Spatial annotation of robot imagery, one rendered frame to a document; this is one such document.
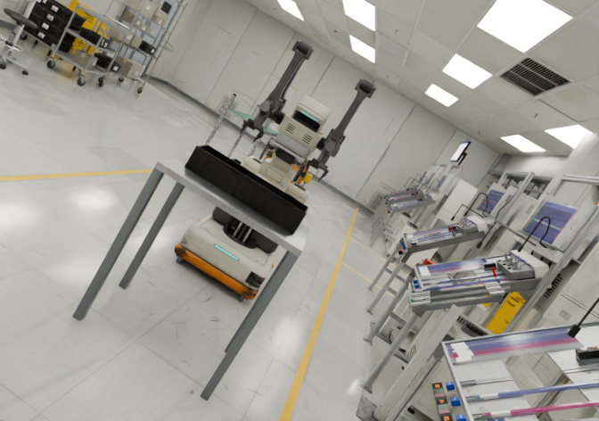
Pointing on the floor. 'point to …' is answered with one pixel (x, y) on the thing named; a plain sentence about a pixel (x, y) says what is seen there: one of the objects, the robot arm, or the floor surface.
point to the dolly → (52, 25)
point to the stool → (13, 39)
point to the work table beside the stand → (294, 242)
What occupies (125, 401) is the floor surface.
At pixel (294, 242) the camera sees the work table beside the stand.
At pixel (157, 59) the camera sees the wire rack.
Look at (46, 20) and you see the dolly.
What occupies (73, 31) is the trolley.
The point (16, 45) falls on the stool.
